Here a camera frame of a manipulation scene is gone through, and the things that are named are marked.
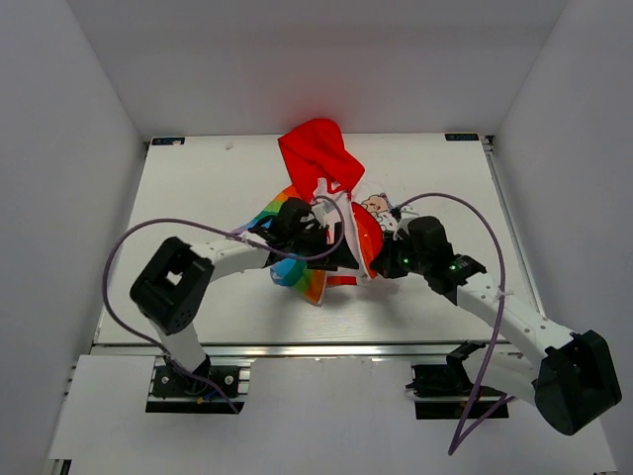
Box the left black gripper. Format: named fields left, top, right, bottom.
left=288, top=222, right=358, bottom=271

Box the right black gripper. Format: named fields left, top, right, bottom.
left=371, top=231, right=430, bottom=279

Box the white red cartoon jacket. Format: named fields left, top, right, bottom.
left=235, top=119, right=398, bottom=306

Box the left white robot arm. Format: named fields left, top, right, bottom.
left=130, top=196, right=359, bottom=395

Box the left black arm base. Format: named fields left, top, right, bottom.
left=145, top=358, right=250, bottom=416

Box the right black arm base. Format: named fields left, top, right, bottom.
left=406, top=341, right=487, bottom=421

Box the right blue corner label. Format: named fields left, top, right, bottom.
left=444, top=133, right=480, bottom=142

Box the blue corner label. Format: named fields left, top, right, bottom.
left=150, top=137, right=185, bottom=146
left=444, top=133, right=480, bottom=142

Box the left blue corner label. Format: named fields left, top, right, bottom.
left=150, top=137, right=185, bottom=146

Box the aluminium front rail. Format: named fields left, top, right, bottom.
left=63, top=340, right=535, bottom=397

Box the aluminium rail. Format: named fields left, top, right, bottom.
left=481, top=136, right=543, bottom=312
left=63, top=340, right=535, bottom=397

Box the aluminium right side rail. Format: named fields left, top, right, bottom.
left=481, top=136, right=543, bottom=312

